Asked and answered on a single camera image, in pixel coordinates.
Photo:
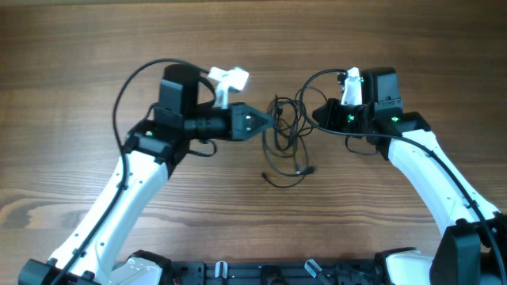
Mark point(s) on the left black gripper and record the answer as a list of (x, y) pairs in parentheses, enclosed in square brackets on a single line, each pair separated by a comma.
[(242, 123)]

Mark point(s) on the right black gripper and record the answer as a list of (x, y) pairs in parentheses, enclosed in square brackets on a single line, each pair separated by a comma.
[(332, 106)]

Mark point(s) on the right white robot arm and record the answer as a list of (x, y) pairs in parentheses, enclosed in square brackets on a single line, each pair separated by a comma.
[(472, 248)]

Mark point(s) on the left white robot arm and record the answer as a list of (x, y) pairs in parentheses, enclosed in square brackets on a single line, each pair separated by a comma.
[(192, 105)]

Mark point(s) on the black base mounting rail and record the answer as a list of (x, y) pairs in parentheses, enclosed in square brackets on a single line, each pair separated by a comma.
[(341, 272)]

